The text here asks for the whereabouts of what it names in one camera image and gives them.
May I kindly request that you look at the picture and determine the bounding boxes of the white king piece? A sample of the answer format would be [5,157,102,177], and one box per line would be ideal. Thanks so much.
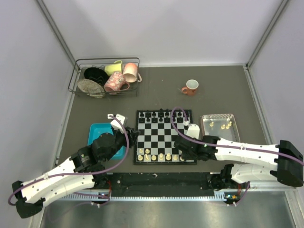
[165,153,171,161]

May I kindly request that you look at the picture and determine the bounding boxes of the pink metal tray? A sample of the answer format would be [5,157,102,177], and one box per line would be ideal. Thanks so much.
[200,114,240,142]

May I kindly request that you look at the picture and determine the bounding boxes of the black wire dish rack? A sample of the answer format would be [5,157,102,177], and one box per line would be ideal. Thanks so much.
[68,57,140,98]

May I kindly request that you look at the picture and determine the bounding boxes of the pink white ceramic mug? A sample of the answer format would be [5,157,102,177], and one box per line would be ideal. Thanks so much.
[123,63,142,83]

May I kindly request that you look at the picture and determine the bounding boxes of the black chess pieces row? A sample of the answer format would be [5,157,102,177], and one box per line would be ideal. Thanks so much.
[136,109,192,124]

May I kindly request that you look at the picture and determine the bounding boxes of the blue plastic tray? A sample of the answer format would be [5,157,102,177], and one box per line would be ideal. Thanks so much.
[87,123,126,160]

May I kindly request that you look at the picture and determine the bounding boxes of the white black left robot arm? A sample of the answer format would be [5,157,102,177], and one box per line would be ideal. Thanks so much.
[12,127,140,219]

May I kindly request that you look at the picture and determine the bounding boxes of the white queen piece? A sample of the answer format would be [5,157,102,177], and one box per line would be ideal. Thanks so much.
[158,153,164,162]

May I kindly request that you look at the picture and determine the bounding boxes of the orange ceramic mug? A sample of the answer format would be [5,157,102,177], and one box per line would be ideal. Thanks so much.
[181,79,199,96]

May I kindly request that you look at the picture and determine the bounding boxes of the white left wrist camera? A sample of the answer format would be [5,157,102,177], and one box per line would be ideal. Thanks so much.
[107,114,128,131]

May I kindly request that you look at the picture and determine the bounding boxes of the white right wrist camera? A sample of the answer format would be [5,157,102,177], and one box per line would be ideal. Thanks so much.
[183,121,200,139]

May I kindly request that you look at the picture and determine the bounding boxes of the yellow ceramic mug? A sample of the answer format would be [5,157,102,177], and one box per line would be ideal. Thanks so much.
[104,60,124,76]

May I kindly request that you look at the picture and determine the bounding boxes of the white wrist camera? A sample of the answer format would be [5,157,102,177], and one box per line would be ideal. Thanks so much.
[107,114,128,131]
[183,121,200,139]

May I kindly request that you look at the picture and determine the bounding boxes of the speckled grey plate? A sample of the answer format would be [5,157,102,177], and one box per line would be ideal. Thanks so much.
[77,79,105,98]

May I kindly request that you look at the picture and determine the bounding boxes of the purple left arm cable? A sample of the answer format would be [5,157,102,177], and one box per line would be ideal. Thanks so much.
[8,114,130,207]

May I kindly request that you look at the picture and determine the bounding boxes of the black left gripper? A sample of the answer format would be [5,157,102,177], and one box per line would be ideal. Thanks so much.
[104,127,141,162]

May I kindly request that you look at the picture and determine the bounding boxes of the pink floral ceramic mug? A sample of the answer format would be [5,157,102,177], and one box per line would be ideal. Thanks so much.
[104,71,130,94]

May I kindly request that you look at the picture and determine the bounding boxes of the white pieces in tray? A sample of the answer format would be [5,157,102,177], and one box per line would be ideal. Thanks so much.
[209,121,232,130]

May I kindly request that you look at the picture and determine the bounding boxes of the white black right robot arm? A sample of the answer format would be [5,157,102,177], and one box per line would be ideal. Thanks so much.
[174,135,304,188]

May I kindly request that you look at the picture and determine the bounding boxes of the black white chess board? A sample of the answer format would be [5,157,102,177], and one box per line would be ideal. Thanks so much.
[133,121,197,165]

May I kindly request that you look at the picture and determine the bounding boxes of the black scalloped bowl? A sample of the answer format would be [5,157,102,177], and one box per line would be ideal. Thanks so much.
[84,67,109,86]

